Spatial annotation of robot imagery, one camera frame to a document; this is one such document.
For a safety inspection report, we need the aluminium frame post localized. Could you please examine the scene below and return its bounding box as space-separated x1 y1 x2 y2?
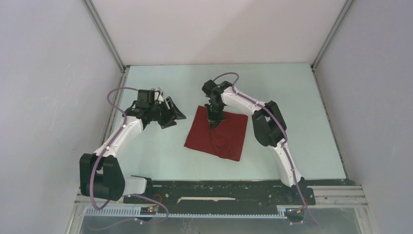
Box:
82 0 126 73
311 0 356 72

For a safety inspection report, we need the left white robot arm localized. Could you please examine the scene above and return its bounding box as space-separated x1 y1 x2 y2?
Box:
79 97 187 203

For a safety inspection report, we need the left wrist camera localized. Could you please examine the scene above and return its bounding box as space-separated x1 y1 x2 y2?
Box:
135 89 163 109

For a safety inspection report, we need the red cloth napkin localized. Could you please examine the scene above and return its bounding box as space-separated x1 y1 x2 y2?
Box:
184 106 248 161

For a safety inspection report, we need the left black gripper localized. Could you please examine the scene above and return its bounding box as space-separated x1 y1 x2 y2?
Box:
149 97 185 129

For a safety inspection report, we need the aluminium frame post right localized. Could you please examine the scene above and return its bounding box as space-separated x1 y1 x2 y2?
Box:
311 0 356 72

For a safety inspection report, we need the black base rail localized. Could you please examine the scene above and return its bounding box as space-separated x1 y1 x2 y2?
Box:
143 180 316 215

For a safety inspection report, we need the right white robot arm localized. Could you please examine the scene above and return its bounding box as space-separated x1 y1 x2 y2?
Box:
202 80 303 204

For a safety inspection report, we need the aluminium extrusion rail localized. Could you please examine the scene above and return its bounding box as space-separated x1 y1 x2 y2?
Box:
310 185 368 208

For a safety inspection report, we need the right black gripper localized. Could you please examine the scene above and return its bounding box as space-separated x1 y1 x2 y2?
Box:
206 101 226 131

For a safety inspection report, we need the aluminium frame post left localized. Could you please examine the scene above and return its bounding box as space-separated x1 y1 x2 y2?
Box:
82 0 126 73

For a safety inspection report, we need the white cable duct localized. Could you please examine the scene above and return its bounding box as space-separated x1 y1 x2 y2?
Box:
84 206 286 219

